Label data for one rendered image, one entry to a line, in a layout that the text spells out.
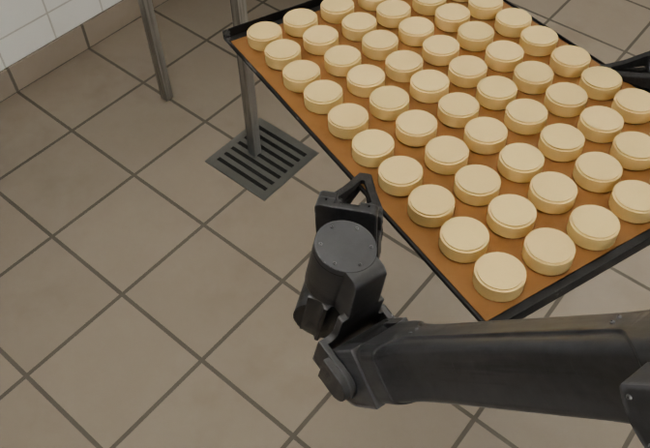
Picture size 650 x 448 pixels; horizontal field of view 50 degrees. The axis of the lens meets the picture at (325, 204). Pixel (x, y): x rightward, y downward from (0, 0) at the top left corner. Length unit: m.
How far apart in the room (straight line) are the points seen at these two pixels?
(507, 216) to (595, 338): 0.34
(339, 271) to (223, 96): 1.83
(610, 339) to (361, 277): 0.25
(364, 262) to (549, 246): 0.21
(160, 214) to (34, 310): 0.42
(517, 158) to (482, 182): 0.06
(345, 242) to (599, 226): 0.28
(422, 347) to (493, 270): 0.17
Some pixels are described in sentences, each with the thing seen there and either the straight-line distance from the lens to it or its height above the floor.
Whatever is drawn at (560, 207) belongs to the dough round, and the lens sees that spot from 0.78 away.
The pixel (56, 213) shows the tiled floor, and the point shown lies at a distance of 2.17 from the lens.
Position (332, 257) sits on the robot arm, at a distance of 0.61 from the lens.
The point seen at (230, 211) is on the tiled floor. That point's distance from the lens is 2.05.
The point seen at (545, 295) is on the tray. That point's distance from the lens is 0.72.
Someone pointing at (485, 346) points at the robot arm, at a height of 1.15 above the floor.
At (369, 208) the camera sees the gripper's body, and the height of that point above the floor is 1.03.
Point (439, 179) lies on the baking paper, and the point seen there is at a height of 0.98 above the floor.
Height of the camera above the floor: 1.58
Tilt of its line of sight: 51 degrees down
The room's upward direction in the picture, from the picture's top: straight up
